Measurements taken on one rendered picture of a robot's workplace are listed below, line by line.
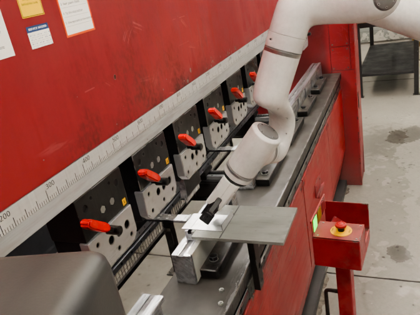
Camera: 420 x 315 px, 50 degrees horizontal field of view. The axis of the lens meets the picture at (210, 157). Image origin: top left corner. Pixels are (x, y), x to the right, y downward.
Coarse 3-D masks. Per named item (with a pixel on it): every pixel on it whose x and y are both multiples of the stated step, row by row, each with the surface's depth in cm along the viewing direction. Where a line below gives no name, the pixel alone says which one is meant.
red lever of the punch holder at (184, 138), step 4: (180, 136) 111; (184, 136) 111; (188, 136) 112; (180, 140) 112; (184, 140) 111; (188, 140) 112; (192, 140) 114; (188, 144) 114; (192, 144) 115; (196, 144) 117; (200, 144) 118; (188, 148) 119; (192, 148) 118; (196, 148) 118; (200, 148) 118
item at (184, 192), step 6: (198, 174) 134; (186, 180) 127; (192, 180) 130; (198, 180) 134; (180, 186) 126; (186, 186) 127; (192, 186) 130; (198, 186) 136; (180, 192) 127; (186, 192) 127; (192, 192) 132; (186, 198) 128
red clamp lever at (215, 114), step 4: (212, 108) 128; (212, 112) 128; (216, 112) 128; (220, 112) 131; (212, 116) 131; (216, 116) 130; (220, 116) 131; (216, 120) 136; (220, 120) 134; (224, 120) 134
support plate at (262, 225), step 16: (224, 208) 139; (240, 208) 137; (256, 208) 135; (272, 208) 134; (288, 208) 132; (240, 224) 128; (256, 224) 127; (272, 224) 125; (288, 224) 124; (208, 240) 125; (224, 240) 123; (240, 240) 121; (256, 240) 120; (272, 240) 118
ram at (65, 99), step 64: (0, 0) 66; (128, 0) 96; (192, 0) 125; (256, 0) 177; (0, 64) 66; (64, 64) 78; (128, 64) 96; (192, 64) 124; (0, 128) 66; (64, 128) 78; (0, 192) 65; (64, 192) 78; (0, 256) 65
